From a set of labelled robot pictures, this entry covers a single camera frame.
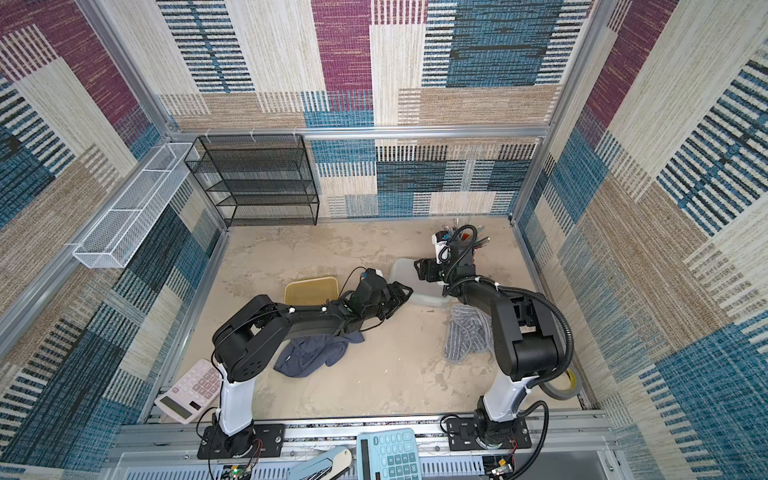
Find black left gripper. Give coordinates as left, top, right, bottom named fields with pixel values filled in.
left=363, top=283, right=417, bottom=326

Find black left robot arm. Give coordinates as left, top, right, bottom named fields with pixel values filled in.
left=211, top=268, right=414, bottom=444

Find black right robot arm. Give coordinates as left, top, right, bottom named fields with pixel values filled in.
left=414, top=250, right=574, bottom=447

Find yellow lunch box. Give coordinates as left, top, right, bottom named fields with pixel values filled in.
left=284, top=276, right=339, bottom=306

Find grey striped cloth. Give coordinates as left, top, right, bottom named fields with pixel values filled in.
left=443, top=303, right=494, bottom=363

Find dark blue cloth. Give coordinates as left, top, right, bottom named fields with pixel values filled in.
left=274, top=331, right=365, bottom=378

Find teal calculator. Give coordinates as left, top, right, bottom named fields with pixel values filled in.
left=356, top=428, right=422, bottom=480

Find light blue handheld device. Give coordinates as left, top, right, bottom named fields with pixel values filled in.
left=287, top=447, right=353, bottom=480

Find grey tape roll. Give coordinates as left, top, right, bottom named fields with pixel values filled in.
left=539, top=368, right=582, bottom=401

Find black mesh shelf rack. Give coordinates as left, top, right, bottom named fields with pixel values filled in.
left=184, top=134, right=320, bottom=228

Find pink calculator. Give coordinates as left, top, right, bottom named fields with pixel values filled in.
left=154, top=359, right=222, bottom=424

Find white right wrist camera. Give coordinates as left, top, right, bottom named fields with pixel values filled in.
left=432, top=230, right=452, bottom=264

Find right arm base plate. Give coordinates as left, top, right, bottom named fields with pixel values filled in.
left=439, top=414, right=532, bottom=451

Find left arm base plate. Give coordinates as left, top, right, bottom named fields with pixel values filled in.
left=197, top=424, right=286, bottom=460

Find white wire basket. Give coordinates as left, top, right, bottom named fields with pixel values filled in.
left=73, top=143, right=192, bottom=269

